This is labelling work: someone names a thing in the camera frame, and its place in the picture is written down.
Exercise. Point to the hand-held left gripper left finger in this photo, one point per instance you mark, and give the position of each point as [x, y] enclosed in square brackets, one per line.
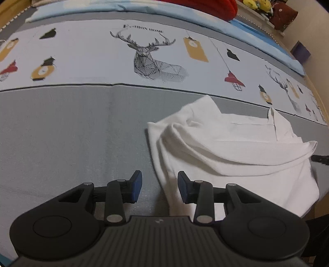
[136, 187]

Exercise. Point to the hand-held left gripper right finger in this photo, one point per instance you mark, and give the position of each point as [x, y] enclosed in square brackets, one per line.
[182, 188]

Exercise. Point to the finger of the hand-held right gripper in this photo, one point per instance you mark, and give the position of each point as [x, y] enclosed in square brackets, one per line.
[321, 159]

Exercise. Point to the white shirt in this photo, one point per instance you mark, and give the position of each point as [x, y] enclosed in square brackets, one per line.
[231, 154]

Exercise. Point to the printed deer bed sheet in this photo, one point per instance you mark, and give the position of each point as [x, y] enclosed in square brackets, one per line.
[64, 141]

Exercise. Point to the purple box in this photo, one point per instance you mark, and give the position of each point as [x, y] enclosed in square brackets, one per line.
[302, 52]

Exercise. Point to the dark red cushion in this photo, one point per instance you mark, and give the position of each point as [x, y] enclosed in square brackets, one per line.
[284, 14]

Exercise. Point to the red folded blanket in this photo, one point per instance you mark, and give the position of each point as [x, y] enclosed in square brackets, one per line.
[226, 7]

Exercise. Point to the light blue folded duvet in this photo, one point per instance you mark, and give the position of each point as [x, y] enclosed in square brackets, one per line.
[128, 6]

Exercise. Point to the white folded quilt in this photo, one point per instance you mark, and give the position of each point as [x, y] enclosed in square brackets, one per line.
[41, 2]

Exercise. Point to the wooden bed frame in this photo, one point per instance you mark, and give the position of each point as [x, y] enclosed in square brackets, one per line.
[11, 11]

